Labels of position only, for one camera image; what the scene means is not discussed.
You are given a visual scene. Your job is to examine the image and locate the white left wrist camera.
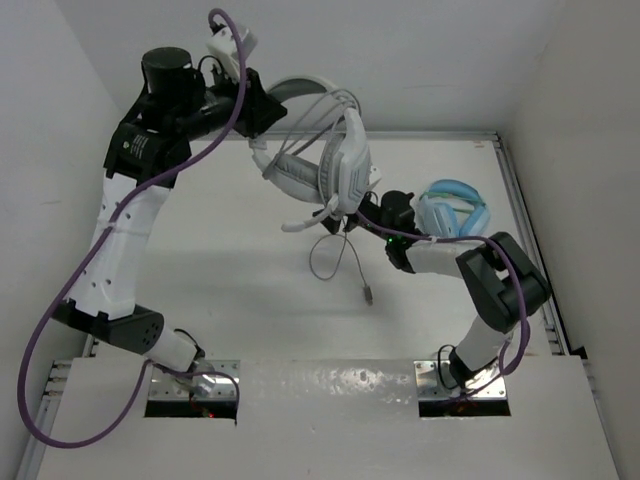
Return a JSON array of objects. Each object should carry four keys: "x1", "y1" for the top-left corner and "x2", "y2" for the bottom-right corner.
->
[{"x1": 206, "y1": 25, "x2": 258, "y2": 81}]

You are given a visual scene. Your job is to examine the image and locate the light blue headphones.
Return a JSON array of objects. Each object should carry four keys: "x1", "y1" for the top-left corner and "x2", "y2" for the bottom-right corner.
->
[{"x1": 416, "y1": 179, "x2": 491, "y2": 238}]

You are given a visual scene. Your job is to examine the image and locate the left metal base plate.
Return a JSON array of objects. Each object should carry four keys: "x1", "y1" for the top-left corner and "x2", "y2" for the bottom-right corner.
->
[{"x1": 148, "y1": 359, "x2": 240, "y2": 401}]

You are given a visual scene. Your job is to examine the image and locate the metal base plate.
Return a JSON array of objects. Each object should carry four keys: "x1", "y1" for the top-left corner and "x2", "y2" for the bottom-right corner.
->
[
  {"x1": 414, "y1": 358, "x2": 508, "y2": 402},
  {"x1": 148, "y1": 359, "x2": 240, "y2": 401}
]

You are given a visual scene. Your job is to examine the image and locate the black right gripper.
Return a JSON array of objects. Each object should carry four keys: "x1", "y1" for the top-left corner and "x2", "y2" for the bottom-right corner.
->
[{"x1": 315, "y1": 184, "x2": 395, "y2": 243}]

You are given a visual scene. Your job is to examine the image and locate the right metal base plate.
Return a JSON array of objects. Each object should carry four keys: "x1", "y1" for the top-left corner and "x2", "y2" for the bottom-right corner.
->
[{"x1": 414, "y1": 358, "x2": 508, "y2": 402}]

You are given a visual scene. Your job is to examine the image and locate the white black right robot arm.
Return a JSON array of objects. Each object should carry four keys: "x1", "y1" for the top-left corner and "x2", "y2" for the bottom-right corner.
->
[{"x1": 321, "y1": 190, "x2": 551, "y2": 389}]

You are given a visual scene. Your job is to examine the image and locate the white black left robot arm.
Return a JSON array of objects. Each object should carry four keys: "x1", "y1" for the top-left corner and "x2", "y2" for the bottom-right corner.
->
[{"x1": 52, "y1": 47, "x2": 286, "y2": 374}]

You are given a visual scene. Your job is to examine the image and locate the white grey headphones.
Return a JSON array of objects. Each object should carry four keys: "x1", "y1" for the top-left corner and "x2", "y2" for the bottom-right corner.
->
[{"x1": 249, "y1": 76, "x2": 381, "y2": 233}]

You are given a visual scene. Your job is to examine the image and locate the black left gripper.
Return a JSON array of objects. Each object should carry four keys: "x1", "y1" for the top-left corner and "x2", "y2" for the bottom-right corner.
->
[{"x1": 170, "y1": 59, "x2": 283, "y2": 142}]

